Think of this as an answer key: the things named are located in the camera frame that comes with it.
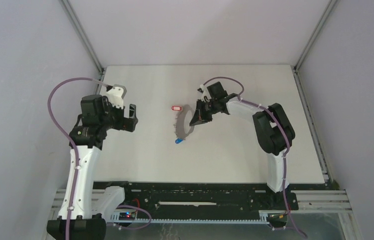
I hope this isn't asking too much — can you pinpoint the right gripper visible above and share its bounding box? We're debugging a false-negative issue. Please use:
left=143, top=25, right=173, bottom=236
left=190, top=99, right=218, bottom=127

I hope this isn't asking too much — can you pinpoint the red tagged key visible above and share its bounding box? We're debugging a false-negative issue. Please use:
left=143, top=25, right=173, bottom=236
left=171, top=105, right=183, bottom=112

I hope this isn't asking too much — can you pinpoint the blue tagged key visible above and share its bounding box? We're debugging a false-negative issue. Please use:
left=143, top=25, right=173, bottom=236
left=175, top=138, right=184, bottom=144

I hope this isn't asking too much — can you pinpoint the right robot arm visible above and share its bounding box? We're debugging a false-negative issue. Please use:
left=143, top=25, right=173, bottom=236
left=189, top=82, right=296, bottom=209

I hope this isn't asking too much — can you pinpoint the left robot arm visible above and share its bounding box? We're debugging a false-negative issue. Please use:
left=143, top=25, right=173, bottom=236
left=46, top=94, right=138, bottom=240

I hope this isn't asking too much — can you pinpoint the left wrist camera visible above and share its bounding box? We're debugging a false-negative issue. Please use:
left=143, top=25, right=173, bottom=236
left=105, top=84, right=127, bottom=110

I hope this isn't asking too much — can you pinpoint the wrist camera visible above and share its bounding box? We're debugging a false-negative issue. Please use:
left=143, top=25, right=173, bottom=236
left=197, top=84, right=207, bottom=101
left=105, top=84, right=127, bottom=110

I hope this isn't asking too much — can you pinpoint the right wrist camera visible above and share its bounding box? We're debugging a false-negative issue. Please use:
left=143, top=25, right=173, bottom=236
left=197, top=84, right=207, bottom=101

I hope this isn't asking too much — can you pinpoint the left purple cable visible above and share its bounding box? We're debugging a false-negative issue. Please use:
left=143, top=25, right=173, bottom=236
left=47, top=77, right=111, bottom=240

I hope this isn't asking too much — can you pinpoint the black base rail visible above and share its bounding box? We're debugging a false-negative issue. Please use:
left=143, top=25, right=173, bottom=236
left=93, top=181, right=299, bottom=221

